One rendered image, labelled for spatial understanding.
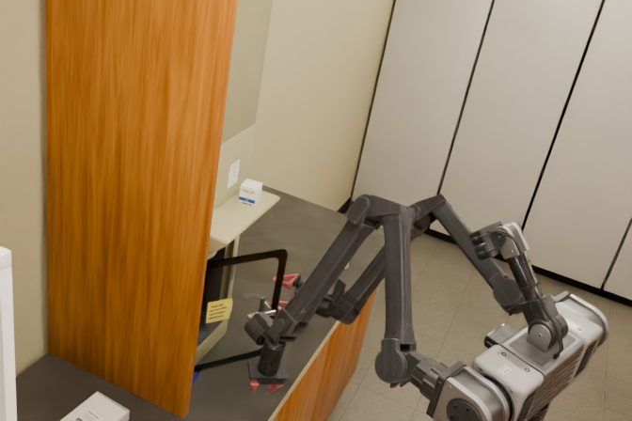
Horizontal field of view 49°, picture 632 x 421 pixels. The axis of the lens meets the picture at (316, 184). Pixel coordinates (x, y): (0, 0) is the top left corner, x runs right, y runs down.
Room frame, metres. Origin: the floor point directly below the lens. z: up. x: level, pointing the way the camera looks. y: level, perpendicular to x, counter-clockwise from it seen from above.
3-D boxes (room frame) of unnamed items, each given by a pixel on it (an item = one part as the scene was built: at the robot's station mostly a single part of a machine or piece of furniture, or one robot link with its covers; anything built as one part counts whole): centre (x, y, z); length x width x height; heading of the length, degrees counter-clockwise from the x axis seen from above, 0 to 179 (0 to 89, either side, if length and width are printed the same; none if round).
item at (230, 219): (1.68, 0.20, 1.46); 0.32 x 0.12 x 0.10; 162
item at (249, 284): (1.64, 0.17, 1.19); 0.30 x 0.01 x 0.40; 125
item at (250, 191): (1.74, 0.18, 1.54); 0.05 x 0.05 x 0.06; 79
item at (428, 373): (1.21, -0.34, 1.45); 0.09 x 0.08 x 0.12; 139
